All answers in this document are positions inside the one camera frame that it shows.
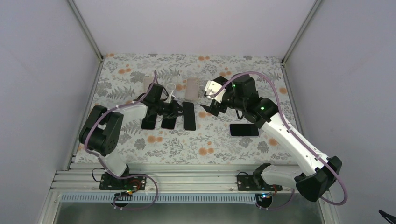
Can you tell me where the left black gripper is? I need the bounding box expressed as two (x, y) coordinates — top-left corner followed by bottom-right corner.
(155, 99), (187, 119)

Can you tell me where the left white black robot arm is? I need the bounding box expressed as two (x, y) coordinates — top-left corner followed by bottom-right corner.
(78, 83), (183, 189)

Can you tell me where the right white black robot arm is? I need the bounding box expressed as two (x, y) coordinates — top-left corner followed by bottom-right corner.
(202, 72), (342, 202)

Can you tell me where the floral table mat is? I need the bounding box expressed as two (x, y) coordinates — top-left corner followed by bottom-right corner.
(92, 53), (296, 165)

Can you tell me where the black object bottom corner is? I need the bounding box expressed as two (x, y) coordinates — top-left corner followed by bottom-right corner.
(378, 210), (396, 224)

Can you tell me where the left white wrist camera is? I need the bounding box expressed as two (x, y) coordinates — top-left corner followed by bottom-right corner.
(166, 83), (177, 103)

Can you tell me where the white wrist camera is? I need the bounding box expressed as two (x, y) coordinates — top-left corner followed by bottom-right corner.
(166, 83), (177, 103)
(204, 80), (226, 103)

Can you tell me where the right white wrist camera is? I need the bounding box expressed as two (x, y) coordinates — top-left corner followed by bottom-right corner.
(204, 80), (226, 103)

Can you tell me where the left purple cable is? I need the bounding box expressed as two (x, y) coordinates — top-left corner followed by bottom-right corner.
(83, 70), (159, 211)

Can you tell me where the purple cable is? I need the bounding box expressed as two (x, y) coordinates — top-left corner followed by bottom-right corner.
(213, 71), (348, 212)
(83, 70), (159, 211)

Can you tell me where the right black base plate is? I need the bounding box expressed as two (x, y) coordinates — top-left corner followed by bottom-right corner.
(236, 172), (283, 191)

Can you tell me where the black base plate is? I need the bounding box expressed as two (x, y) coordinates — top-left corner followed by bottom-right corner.
(236, 172), (283, 191)
(99, 173), (147, 191)

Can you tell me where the right aluminium corner post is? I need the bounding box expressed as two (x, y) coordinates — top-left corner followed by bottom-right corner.
(282, 0), (322, 65)

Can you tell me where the aluminium corner post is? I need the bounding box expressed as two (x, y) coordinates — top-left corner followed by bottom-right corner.
(67, 0), (103, 61)
(282, 0), (322, 65)

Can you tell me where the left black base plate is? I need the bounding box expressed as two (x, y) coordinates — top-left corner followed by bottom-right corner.
(99, 173), (147, 191)

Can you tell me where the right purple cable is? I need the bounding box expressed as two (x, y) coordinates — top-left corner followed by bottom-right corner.
(213, 71), (348, 212)

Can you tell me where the slotted grey cable duct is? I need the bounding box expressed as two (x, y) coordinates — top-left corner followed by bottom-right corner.
(59, 192), (256, 204)

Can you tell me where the aluminium rail frame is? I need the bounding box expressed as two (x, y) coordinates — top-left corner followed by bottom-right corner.
(39, 163), (339, 224)

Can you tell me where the left aluminium corner post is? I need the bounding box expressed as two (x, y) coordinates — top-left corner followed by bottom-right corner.
(67, 0), (103, 61)

